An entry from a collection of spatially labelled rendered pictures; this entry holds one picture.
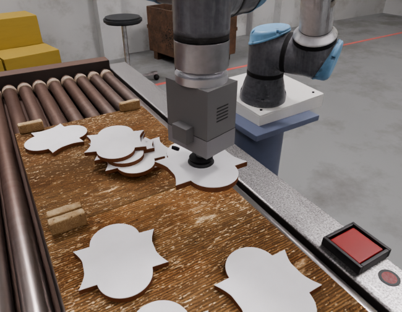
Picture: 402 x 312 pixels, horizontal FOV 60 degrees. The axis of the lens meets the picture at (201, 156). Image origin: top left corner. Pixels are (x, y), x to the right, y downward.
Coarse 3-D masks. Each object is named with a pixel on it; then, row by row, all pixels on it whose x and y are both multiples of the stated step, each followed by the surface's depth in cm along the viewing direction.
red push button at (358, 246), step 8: (344, 232) 60; (352, 232) 60; (336, 240) 58; (344, 240) 58; (352, 240) 58; (360, 240) 58; (368, 240) 58; (344, 248) 57; (352, 248) 57; (360, 248) 57; (368, 248) 57; (376, 248) 57; (352, 256) 55; (360, 256) 55; (368, 256) 55
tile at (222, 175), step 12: (168, 156) 58; (180, 156) 58; (216, 156) 58; (228, 156) 58; (168, 168) 55; (180, 168) 55; (192, 168) 55; (204, 168) 55; (216, 168) 55; (228, 168) 55; (180, 180) 52; (192, 180) 52; (204, 180) 52; (216, 180) 52; (228, 180) 52; (216, 192) 51
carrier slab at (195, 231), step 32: (192, 192) 68; (224, 192) 68; (96, 224) 61; (128, 224) 61; (160, 224) 61; (192, 224) 61; (224, 224) 61; (256, 224) 61; (64, 256) 54; (192, 256) 54; (224, 256) 54; (288, 256) 54; (64, 288) 49; (160, 288) 49; (192, 288) 49
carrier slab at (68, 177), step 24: (96, 120) 95; (120, 120) 95; (144, 120) 95; (168, 144) 84; (48, 168) 75; (72, 168) 75; (96, 168) 75; (48, 192) 68; (72, 192) 68; (96, 192) 68; (120, 192) 68; (144, 192) 68
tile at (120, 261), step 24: (96, 240) 56; (120, 240) 56; (144, 240) 56; (96, 264) 52; (120, 264) 52; (144, 264) 52; (168, 264) 53; (96, 288) 49; (120, 288) 48; (144, 288) 48
